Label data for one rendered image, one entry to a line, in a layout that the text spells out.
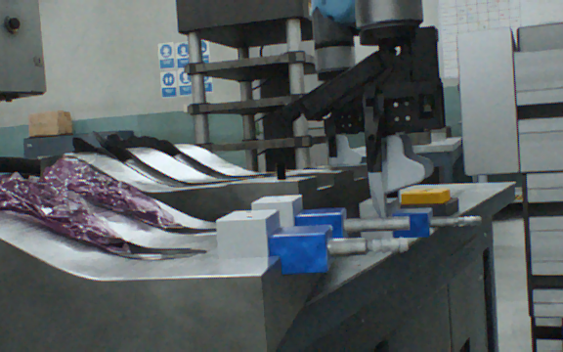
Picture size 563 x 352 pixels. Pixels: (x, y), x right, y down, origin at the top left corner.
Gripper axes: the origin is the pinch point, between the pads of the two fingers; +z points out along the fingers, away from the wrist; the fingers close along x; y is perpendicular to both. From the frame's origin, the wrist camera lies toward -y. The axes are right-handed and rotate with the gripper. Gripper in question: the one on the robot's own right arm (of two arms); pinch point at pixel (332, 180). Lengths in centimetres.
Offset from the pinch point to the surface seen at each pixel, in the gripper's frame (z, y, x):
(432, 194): 1.2, 13.6, -27.5
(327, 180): -3.5, -2.2, -48.7
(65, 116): -49, -278, 645
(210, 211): -1, -16, -53
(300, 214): -2, -5, -70
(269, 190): -3, -9, -56
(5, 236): -4, -25, -85
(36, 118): -49, -309, 635
